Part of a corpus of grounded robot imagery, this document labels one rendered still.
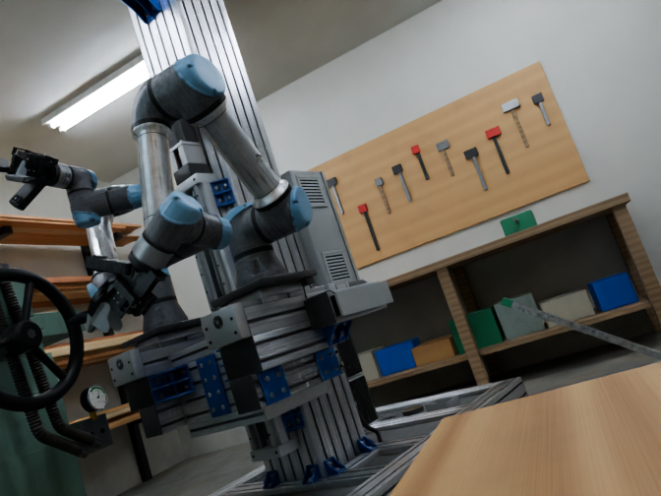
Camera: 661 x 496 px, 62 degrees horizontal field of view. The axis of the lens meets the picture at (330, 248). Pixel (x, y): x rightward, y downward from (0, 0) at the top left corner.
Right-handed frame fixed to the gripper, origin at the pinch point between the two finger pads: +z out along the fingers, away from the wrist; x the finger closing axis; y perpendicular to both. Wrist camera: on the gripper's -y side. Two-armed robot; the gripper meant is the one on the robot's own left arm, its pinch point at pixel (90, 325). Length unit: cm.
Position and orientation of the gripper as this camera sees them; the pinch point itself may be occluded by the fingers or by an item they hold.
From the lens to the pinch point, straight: 128.8
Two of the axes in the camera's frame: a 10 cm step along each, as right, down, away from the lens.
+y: 7.2, 6.3, -2.9
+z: -6.0, 7.7, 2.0
